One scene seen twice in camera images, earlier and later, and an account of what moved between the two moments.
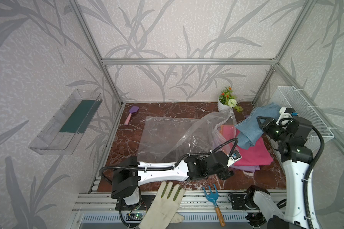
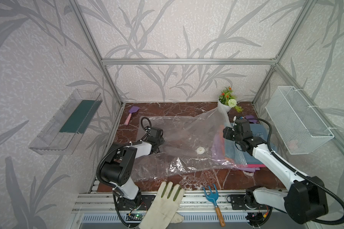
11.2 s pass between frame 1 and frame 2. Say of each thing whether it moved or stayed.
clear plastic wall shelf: stayed
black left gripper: moved
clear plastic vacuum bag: stayed
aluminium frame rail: stayed
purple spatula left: stayed
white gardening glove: stayed
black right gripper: moved
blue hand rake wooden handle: stayed
